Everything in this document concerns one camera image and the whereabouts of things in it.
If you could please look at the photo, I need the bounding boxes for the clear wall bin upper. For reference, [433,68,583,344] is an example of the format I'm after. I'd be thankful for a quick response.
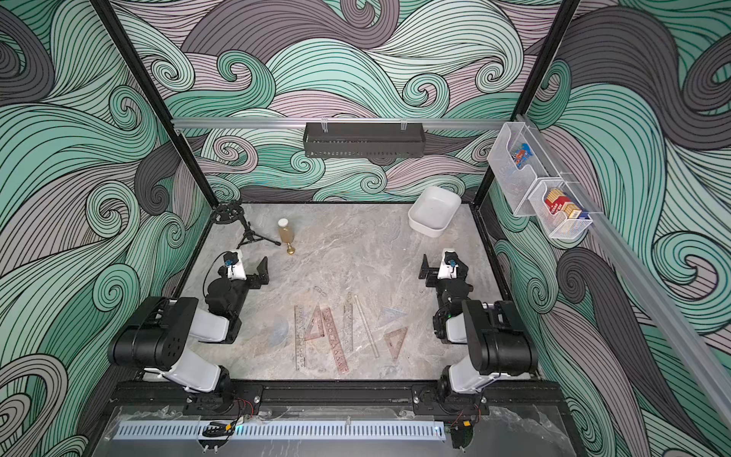
[487,122,561,217]

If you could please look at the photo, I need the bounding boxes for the wide red ruler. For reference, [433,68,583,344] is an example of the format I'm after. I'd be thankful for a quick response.
[322,308,350,374]

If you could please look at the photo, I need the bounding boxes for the aluminium right rail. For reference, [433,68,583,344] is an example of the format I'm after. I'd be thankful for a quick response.
[515,114,730,426]

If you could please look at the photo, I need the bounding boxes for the long pink clear ruler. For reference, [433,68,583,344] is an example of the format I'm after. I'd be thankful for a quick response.
[294,306,306,371]

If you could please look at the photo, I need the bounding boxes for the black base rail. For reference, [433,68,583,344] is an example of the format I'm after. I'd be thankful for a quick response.
[110,380,563,407]

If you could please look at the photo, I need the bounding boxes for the small black tripod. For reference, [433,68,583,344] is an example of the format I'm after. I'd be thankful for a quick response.
[211,200,282,248]

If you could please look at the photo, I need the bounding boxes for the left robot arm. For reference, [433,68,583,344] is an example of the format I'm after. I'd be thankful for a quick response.
[108,249,270,396]

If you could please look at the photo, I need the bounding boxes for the amber bottle white cap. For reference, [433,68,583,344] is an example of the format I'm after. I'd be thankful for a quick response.
[277,218,295,255]

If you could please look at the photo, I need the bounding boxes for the white slotted cable duct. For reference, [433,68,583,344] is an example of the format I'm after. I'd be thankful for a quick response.
[112,420,447,442]

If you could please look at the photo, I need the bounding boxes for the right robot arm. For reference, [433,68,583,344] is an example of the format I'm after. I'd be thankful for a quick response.
[419,249,539,400]

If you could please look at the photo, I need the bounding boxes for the black wall tray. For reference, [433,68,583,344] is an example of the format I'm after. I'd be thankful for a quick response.
[303,124,426,160]

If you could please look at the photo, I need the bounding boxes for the short clear ruler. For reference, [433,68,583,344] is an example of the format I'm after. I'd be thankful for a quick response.
[342,302,353,353]

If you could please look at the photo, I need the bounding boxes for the aluminium rail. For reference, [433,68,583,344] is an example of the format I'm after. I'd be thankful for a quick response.
[171,116,506,131]
[515,114,730,426]

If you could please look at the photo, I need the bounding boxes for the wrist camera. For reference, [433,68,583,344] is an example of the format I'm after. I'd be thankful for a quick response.
[438,249,468,280]
[223,249,247,280]

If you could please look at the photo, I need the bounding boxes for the white storage box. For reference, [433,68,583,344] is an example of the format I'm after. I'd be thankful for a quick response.
[407,187,462,238]

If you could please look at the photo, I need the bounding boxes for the clear wall bin lower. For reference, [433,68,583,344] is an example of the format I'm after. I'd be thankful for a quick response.
[528,179,592,241]

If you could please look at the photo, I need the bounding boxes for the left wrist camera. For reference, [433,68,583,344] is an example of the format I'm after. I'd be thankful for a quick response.
[223,249,247,280]

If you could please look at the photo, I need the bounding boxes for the aluminium back rail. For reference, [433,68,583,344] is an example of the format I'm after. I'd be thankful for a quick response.
[171,116,506,131]

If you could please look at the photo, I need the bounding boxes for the small red set square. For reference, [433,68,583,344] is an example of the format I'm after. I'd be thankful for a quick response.
[384,327,409,362]

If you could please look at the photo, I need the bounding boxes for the clear wall bin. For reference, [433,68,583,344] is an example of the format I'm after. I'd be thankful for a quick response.
[487,122,561,217]
[528,179,592,241]

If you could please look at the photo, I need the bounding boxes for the blue clear protractor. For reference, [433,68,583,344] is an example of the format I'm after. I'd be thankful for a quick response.
[263,315,289,348]

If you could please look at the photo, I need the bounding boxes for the blue packet in bin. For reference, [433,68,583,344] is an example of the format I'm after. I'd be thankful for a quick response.
[510,143,534,169]

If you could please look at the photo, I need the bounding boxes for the red card boxes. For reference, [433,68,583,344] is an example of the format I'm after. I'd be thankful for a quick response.
[544,188,589,220]

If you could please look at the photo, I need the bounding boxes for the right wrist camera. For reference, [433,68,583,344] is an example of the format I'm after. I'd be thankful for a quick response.
[438,249,468,280]

